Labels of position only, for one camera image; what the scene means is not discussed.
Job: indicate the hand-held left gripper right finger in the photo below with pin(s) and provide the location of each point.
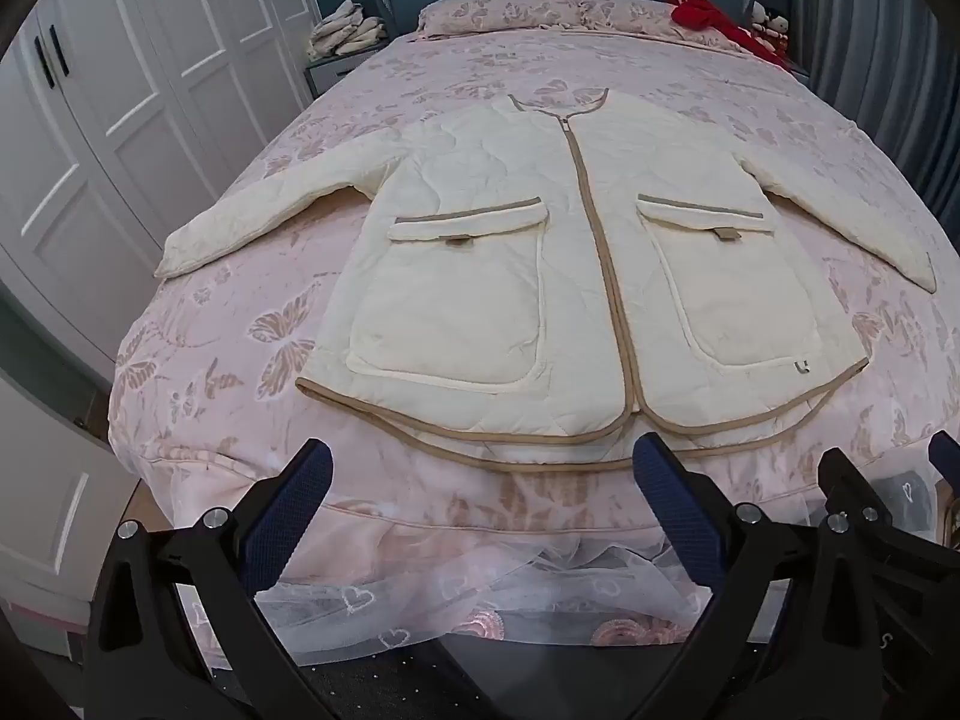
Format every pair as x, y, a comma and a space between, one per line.
675, 506

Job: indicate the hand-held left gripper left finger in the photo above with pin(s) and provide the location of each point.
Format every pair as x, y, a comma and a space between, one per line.
298, 514

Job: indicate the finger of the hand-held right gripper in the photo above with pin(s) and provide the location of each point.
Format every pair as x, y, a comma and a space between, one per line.
949, 454
862, 491

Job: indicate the cream quilted jacket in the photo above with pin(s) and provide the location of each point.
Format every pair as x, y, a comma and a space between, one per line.
480, 270

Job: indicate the pile of cream clothes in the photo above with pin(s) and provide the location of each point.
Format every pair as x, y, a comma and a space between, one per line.
345, 30

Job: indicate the white lace bed skirt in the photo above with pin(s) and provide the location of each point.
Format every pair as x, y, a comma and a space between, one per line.
450, 600

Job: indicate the white panelled cabinet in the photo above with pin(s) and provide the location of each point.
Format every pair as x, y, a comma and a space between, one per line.
52, 510

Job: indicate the grey curtain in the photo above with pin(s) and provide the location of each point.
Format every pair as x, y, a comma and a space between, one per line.
870, 37

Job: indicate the dark nightstand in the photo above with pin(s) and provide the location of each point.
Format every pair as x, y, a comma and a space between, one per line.
337, 71

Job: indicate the white panelled wardrobe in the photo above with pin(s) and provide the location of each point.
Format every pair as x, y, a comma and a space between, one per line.
135, 90

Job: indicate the plush toys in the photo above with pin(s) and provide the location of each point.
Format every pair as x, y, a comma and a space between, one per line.
769, 22

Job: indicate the pink floral bed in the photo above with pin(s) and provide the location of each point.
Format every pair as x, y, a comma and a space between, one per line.
450, 67

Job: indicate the red garment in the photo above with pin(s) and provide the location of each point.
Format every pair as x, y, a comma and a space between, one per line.
701, 15

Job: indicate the pink floral pillow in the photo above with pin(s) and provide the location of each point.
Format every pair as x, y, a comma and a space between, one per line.
637, 15
495, 13

